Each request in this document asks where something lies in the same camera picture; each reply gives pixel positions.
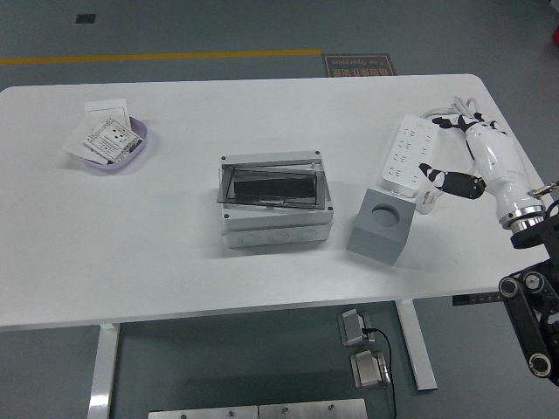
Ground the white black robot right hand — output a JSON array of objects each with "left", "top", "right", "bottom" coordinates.
[{"left": 418, "top": 111, "right": 545, "bottom": 222}]

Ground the transparent grey box lid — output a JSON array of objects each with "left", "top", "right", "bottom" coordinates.
[{"left": 213, "top": 157, "right": 325, "bottom": 209}]

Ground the grey cube with round hole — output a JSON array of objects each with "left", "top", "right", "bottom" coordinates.
[{"left": 347, "top": 188, "right": 415, "bottom": 266}]

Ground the grey plastic junction box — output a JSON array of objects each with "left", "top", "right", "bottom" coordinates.
[{"left": 219, "top": 150, "right": 335, "bottom": 249}]

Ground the white power strip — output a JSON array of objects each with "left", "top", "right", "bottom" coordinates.
[{"left": 377, "top": 113, "right": 440, "bottom": 200}]

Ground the black table control panel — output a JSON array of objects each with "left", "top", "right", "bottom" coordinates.
[{"left": 452, "top": 292, "right": 507, "bottom": 306}]

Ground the brown floor sign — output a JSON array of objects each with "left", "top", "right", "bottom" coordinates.
[{"left": 321, "top": 52, "right": 397, "bottom": 79}]

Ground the white table leg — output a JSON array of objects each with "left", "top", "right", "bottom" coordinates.
[
  {"left": 86, "top": 323, "right": 121, "bottom": 419},
  {"left": 395, "top": 299, "right": 438, "bottom": 392}
]

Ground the silver foot pedal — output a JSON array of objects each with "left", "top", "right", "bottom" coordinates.
[
  {"left": 349, "top": 349, "right": 390, "bottom": 389},
  {"left": 336, "top": 308, "right": 372, "bottom": 347}
]

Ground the white socket panel with print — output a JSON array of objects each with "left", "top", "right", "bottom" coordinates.
[{"left": 82, "top": 117, "right": 144, "bottom": 163}]

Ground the white flat cover plate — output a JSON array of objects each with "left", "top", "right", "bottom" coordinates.
[{"left": 62, "top": 121, "right": 106, "bottom": 162}]

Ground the white power cord with plug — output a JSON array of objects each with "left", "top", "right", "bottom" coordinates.
[{"left": 414, "top": 96, "right": 486, "bottom": 215}]

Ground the black pedal cable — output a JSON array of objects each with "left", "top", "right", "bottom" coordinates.
[{"left": 364, "top": 326, "right": 397, "bottom": 419}]

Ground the grey metal base plate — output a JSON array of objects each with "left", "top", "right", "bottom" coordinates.
[
  {"left": 259, "top": 398, "right": 368, "bottom": 419},
  {"left": 148, "top": 405, "right": 259, "bottom": 419}
]

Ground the plain white switch plate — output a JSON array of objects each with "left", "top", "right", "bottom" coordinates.
[{"left": 83, "top": 99, "right": 132, "bottom": 127}]

